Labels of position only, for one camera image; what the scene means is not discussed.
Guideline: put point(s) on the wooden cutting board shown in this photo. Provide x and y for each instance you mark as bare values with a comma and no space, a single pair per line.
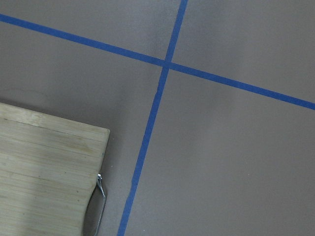
49,168

